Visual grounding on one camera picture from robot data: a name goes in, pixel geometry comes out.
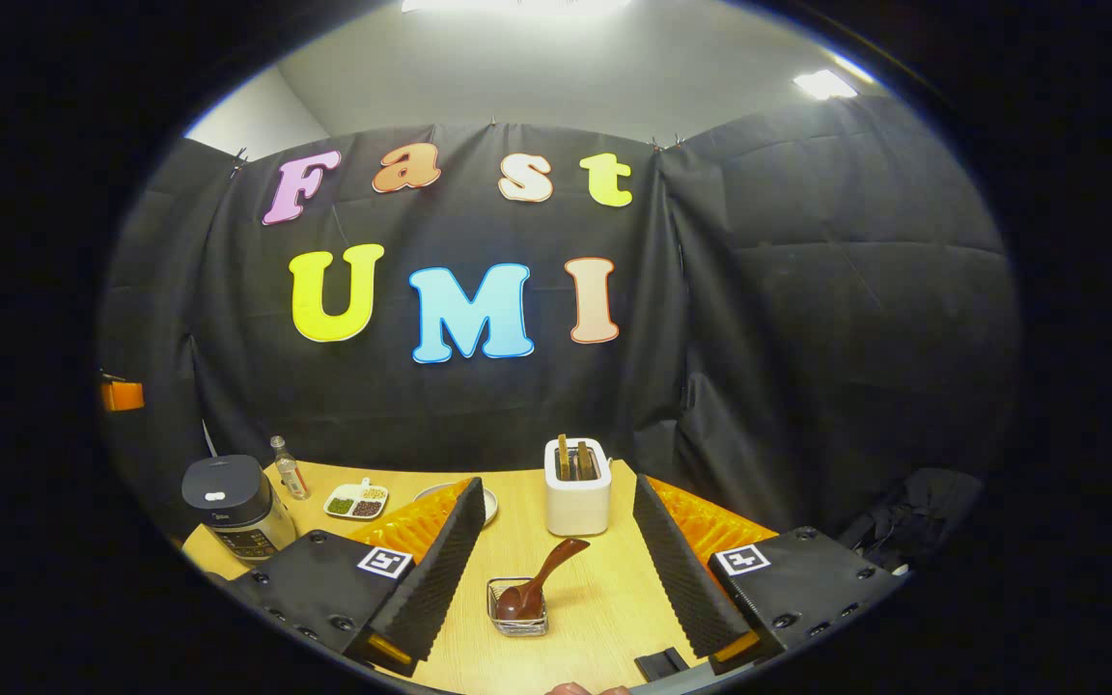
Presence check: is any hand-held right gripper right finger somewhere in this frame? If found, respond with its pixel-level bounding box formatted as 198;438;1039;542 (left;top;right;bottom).
633;473;907;677

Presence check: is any large ceiling light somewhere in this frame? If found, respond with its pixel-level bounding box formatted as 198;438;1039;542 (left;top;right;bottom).
402;0;634;15

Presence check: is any small black box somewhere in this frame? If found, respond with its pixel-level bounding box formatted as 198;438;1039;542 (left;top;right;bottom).
633;647;690;683

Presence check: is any clear glass bottle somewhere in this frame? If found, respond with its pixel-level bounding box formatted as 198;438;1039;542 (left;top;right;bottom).
269;435;311;501

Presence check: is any dark clothes pile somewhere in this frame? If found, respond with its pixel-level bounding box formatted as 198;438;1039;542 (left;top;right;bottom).
836;468;987;570

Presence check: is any white slotted utensil holder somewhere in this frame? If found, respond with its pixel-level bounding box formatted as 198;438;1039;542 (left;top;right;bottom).
543;436;613;538

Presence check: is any white divided bean dish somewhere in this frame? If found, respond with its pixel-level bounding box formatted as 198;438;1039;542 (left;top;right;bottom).
323;478;390;522

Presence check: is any small ceiling light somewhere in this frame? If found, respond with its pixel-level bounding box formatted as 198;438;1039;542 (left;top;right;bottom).
792;68;859;100

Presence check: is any black backdrop cloth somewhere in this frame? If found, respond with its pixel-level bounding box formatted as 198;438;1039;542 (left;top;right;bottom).
97;92;1020;570

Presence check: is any white round plate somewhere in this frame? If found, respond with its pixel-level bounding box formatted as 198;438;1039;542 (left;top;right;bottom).
414;482;500;528

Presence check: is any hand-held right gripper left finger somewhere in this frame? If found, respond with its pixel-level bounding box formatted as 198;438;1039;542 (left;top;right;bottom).
228;478;487;677

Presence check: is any dark grey rice cooker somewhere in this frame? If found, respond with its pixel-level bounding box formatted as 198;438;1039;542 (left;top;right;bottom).
180;454;298;566

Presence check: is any brown wooden spoon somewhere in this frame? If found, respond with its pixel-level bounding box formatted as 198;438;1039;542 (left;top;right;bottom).
495;538;591;622

